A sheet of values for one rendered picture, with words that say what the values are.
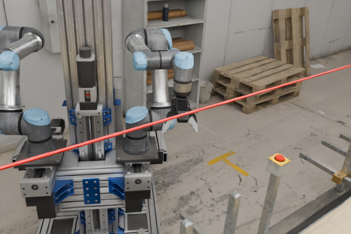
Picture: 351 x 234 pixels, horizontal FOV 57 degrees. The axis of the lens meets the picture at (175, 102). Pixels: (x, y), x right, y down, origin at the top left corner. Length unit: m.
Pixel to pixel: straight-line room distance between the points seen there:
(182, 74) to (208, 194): 2.00
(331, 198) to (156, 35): 1.44
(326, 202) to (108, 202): 1.29
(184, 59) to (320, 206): 1.33
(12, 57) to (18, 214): 1.92
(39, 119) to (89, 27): 0.51
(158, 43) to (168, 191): 1.75
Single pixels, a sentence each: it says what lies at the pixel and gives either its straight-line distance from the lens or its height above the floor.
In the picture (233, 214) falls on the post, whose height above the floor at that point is 1.05.
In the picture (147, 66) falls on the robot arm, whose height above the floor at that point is 1.60.
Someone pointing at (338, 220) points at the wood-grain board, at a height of 0.90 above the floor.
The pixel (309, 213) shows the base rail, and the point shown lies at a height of 0.70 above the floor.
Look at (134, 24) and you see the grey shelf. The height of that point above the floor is 1.24.
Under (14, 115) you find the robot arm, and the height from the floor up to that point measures 1.26.
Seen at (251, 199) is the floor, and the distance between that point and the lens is 3.18.
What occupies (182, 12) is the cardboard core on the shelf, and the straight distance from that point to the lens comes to 4.08.
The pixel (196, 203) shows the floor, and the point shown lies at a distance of 3.03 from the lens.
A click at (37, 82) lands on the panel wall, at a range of 3.66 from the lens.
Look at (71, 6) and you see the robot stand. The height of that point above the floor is 1.76.
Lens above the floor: 2.05
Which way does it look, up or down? 26 degrees down
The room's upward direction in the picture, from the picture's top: 3 degrees clockwise
